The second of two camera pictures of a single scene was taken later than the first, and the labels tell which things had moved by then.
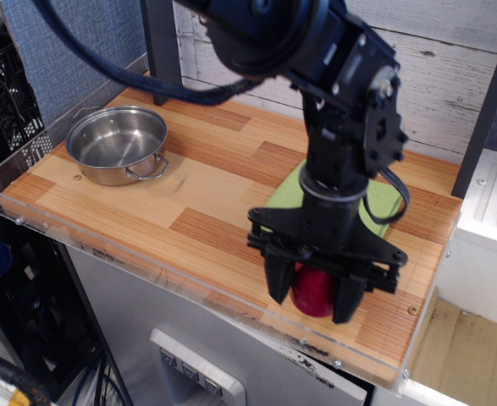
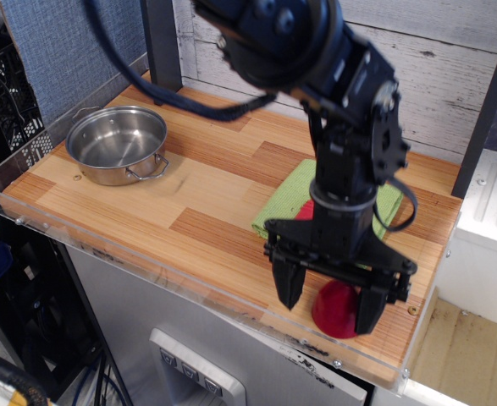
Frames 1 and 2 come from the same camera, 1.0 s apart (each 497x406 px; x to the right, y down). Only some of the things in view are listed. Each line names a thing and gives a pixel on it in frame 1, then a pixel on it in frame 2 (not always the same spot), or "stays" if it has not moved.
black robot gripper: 325,228 → 340,240
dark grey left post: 161,42 stays
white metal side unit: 481,271 stays
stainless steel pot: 115,145 stays
